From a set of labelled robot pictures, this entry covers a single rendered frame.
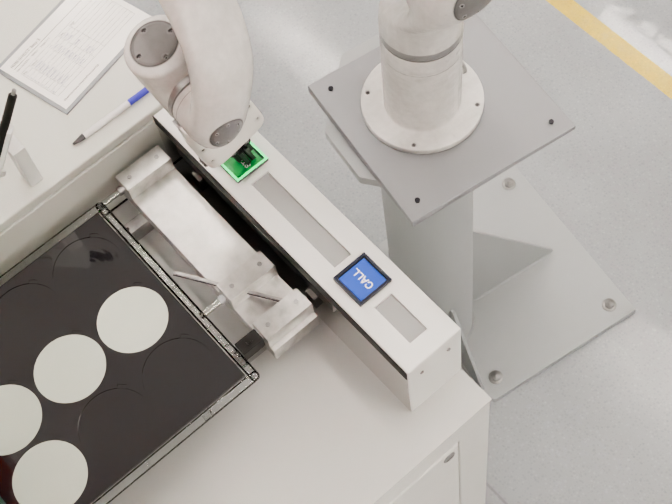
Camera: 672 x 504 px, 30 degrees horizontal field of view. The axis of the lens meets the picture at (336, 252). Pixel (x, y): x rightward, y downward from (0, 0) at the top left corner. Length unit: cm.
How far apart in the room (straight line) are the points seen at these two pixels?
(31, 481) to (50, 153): 47
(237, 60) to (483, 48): 67
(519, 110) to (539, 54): 110
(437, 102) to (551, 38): 123
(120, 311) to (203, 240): 16
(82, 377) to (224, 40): 55
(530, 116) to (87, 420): 80
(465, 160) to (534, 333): 83
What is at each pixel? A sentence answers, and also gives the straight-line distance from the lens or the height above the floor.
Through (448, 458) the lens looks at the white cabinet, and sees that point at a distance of 180.
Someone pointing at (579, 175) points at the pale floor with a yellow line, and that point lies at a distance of 286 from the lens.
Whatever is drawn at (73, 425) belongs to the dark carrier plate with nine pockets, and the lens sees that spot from 173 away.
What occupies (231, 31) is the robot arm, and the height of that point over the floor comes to 133.
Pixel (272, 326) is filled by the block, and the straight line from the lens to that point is 171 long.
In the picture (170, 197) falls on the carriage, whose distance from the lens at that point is 186.
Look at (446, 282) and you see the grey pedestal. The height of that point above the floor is 34.
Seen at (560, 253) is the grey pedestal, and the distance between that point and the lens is 275.
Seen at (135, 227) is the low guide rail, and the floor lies 85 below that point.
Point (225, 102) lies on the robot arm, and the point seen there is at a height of 128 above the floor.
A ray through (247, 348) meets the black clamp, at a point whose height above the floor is 90.
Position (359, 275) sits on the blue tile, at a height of 96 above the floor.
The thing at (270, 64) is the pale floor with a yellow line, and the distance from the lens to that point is 306.
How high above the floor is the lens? 245
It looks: 62 degrees down
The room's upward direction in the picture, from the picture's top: 12 degrees counter-clockwise
